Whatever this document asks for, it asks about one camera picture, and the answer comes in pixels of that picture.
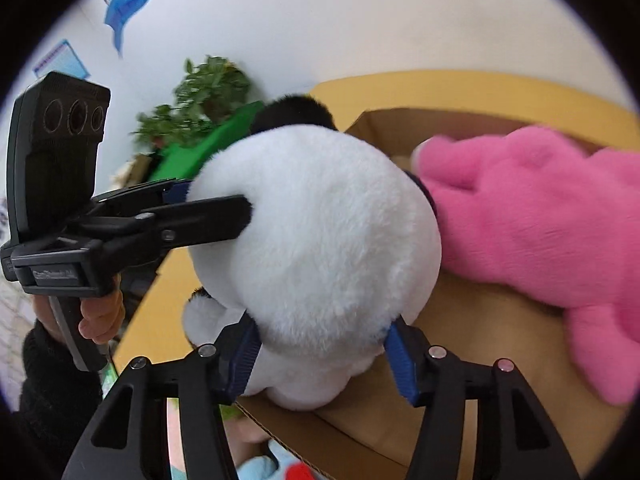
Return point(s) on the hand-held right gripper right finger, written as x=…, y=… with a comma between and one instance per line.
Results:
x=402, y=360

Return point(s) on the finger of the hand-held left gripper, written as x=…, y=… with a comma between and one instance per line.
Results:
x=177, y=191
x=210, y=220

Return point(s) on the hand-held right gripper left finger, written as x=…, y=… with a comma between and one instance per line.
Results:
x=245, y=355

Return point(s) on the brown cardboard box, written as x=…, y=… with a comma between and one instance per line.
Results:
x=500, y=360

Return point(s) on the white panda plush toy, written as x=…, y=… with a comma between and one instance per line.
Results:
x=320, y=220

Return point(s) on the person's left hand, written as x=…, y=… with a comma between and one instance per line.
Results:
x=100, y=317

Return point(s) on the pale pink plush toy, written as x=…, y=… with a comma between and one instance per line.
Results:
x=250, y=432

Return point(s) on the green potted plant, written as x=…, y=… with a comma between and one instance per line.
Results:
x=215, y=85

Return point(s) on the light blue plush toy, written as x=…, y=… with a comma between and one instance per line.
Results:
x=260, y=467

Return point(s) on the bright pink plush toy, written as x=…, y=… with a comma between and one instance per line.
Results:
x=525, y=210

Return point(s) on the blue framed wall notice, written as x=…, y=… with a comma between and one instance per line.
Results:
x=62, y=62

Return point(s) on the blue ribbon wall decal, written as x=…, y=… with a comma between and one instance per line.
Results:
x=130, y=5

